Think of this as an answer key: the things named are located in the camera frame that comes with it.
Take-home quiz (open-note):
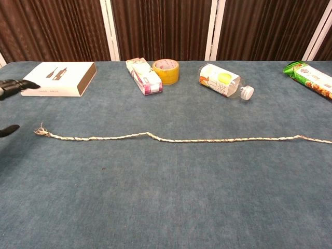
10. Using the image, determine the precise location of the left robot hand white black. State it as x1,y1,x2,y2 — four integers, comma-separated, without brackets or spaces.
0,79,41,137

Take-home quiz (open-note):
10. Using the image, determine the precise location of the beige twisted rope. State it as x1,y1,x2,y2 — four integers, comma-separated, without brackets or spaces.
34,122,332,144

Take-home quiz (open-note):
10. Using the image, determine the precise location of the white flat cardboard box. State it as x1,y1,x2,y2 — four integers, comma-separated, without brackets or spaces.
20,61,97,97

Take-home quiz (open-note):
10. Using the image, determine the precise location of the brown pleated partition panel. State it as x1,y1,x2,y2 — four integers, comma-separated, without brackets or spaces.
315,23,332,62
216,0,326,62
0,0,112,63
110,0,213,62

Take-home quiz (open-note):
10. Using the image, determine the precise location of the long pink white carton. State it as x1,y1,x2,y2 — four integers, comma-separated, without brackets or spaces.
125,58,163,96

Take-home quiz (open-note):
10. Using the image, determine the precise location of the yellow packing tape roll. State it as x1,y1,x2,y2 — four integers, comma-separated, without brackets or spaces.
152,59,180,85

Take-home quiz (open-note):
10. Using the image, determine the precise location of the blue felt table mat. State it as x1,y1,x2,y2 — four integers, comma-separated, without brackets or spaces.
0,61,332,249

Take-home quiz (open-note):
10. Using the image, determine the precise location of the clear plastic drink bottle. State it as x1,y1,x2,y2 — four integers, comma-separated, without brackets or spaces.
199,63,255,101

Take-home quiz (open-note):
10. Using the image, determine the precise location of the green white snack packet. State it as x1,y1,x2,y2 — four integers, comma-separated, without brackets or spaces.
282,61,332,101

